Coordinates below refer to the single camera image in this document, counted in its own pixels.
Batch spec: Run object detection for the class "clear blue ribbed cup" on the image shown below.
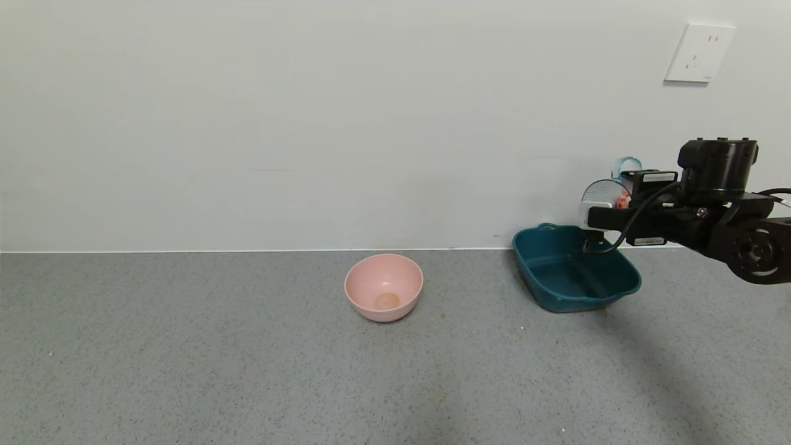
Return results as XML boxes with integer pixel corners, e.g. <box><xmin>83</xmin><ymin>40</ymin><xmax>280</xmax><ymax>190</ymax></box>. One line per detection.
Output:
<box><xmin>580</xmin><ymin>157</ymin><xmax>645</xmax><ymax>232</ymax></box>

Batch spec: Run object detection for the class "pink plastic bowl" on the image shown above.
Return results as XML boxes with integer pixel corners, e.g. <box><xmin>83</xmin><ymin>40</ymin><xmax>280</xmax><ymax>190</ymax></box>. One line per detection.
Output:
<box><xmin>344</xmin><ymin>253</ymin><xmax>425</xmax><ymax>323</ymax></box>

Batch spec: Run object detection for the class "teal plastic basin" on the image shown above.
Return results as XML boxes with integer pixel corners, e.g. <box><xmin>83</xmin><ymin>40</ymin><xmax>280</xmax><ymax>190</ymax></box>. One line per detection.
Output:
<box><xmin>512</xmin><ymin>222</ymin><xmax>642</xmax><ymax>314</ymax></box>

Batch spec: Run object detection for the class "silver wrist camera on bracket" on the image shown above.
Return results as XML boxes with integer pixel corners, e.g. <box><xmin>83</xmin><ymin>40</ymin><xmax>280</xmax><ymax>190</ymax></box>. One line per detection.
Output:
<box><xmin>579</xmin><ymin>199</ymin><xmax>637</xmax><ymax>234</ymax></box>

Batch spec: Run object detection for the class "black camera cable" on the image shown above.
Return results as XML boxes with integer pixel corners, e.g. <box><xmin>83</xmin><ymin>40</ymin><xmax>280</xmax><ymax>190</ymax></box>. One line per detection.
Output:
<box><xmin>584</xmin><ymin>181</ymin><xmax>683</xmax><ymax>255</ymax></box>

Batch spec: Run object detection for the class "white wall socket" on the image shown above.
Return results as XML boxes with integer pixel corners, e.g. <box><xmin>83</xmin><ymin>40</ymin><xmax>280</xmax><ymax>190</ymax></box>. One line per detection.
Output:
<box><xmin>664</xmin><ymin>23</ymin><xmax>737</xmax><ymax>83</ymax></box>

